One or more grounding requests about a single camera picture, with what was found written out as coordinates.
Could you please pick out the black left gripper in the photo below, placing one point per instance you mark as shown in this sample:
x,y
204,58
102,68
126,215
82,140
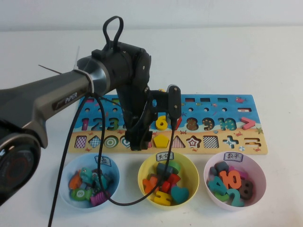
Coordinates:
x,y
137,125

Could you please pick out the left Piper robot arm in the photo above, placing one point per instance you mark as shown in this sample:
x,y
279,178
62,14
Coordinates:
x,y
59,89

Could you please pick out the yellow pentagon piece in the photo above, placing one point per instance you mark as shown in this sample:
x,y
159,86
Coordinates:
x,y
161,142

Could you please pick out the yellow number six piece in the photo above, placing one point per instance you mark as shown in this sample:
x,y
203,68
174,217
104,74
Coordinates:
x,y
161,124

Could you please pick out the green round piece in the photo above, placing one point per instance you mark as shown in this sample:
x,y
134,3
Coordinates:
x,y
175,166

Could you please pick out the red number seven piece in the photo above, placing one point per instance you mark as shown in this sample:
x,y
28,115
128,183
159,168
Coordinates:
x,y
180,121

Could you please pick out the orange cross piece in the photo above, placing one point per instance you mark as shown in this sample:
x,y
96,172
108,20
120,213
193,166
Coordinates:
x,y
149,185

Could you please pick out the yellow plastic bowl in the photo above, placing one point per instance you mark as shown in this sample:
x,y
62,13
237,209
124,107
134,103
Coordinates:
x,y
189,172

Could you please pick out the teal heart piece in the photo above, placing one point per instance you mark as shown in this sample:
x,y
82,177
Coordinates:
x,y
180,195

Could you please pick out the dark grey number piece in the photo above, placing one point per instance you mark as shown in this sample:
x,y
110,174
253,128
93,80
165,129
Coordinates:
x,y
221,166

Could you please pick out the light blue plastic bowl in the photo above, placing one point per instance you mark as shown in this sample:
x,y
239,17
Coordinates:
x,y
65,189

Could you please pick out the teal number four piece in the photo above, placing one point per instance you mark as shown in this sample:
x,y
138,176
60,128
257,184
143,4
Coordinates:
x,y
219,186

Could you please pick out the orange number ten piece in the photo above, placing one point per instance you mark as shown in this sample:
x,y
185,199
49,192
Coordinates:
x,y
223,180

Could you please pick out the green number piece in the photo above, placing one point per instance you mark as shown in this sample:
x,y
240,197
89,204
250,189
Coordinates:
x,y
220,196

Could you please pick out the pink greater-than sign piece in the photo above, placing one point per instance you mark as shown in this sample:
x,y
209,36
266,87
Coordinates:
x,y
246,125

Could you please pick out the magenta number piece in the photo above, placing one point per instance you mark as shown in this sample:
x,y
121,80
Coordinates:
x,y
242,175

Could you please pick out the blue number two piece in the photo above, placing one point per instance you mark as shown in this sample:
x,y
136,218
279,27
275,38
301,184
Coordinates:
x,y
234,201

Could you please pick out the brown number eight piece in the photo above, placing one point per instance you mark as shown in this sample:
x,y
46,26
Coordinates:
x,y
246,190

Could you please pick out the ocean themed wooden puzzle board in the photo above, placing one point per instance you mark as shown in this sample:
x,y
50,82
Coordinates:
x,y
255,113

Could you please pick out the pink plastic bowl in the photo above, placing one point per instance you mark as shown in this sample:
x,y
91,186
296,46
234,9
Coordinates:
x,y
256,175

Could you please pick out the two-character handwritten paper label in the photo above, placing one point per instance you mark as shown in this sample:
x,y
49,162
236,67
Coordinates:
x,y
233,157
162,157

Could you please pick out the dark teal shape block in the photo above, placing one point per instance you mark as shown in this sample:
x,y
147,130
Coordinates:
x,y
161,170

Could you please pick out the one-character handwritten paper label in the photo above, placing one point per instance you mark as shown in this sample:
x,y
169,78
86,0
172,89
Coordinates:
x,y
106,161

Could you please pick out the red shape block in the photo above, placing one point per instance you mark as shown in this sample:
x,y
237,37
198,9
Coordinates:
x,y
166,187
175,179

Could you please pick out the dark grey wooden fish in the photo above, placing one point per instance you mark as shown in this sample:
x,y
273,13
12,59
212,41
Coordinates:
x,y
95,171

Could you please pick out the yellow fish peg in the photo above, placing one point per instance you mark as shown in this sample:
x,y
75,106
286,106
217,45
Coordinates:
x,y
161,90

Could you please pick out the teal wooden fish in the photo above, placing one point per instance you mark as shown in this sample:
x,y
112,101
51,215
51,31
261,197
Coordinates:
x,y
86,175
97,183

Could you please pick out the purple wooden fish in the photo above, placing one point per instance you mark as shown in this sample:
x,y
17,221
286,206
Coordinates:
x,y
98,199

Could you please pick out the orange wooden fish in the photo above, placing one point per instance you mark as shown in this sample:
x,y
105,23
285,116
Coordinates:
x,y
75,181

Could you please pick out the green fish numbered three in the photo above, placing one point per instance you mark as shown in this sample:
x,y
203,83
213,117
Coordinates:
x,y
80,194

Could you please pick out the white zip tie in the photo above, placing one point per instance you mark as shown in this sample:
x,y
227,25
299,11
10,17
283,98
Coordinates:
x,y
77,56

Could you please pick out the thin black zip tie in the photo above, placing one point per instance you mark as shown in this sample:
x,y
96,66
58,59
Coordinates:
x,y
47,68

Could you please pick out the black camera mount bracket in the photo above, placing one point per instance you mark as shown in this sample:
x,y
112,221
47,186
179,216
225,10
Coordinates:
x,y
159,97

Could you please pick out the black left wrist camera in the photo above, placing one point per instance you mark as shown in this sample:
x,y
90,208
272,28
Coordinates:
x,y
174,101

